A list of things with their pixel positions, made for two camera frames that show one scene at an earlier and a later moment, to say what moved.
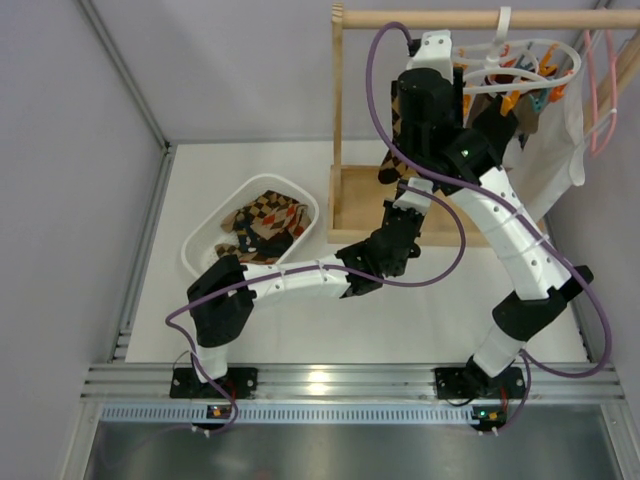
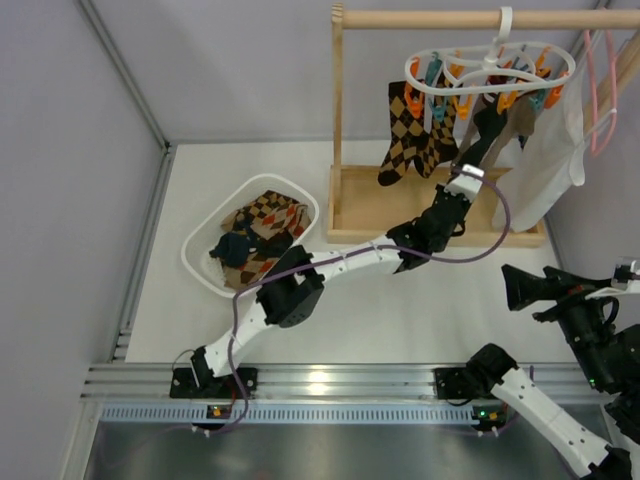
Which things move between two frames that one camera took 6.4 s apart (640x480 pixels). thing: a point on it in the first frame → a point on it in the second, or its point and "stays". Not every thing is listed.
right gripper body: [500, 125] → [552, 292]
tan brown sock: [480, 100] → [519, 121]
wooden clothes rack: [362, 200] stays
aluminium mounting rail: [140, 393] stays
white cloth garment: [541, 168] stays
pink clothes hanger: [594, 91] stays
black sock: [494, 128] stays
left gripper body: [396, 167] → [473, 158]
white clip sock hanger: [539, 68] stays
